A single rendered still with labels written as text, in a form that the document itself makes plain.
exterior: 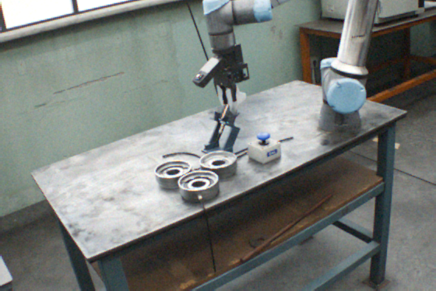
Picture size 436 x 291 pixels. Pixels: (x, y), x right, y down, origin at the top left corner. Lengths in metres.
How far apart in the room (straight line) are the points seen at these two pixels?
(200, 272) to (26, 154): 1.69
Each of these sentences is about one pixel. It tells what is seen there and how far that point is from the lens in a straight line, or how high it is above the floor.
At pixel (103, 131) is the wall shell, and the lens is 2.93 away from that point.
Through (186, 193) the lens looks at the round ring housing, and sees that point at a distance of 1.21.
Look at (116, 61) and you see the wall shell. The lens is 2.86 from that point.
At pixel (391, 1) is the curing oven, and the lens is 3.37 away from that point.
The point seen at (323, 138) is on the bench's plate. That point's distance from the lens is 1.51.
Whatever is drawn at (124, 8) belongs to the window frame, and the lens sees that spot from 2.76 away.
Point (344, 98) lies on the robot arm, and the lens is 1.37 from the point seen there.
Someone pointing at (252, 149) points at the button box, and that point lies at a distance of 1.39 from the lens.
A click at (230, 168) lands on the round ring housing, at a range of 1.30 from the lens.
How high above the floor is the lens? 1.42
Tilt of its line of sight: 22 degrees down
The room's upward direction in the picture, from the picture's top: 7 degrees counter-clockwise
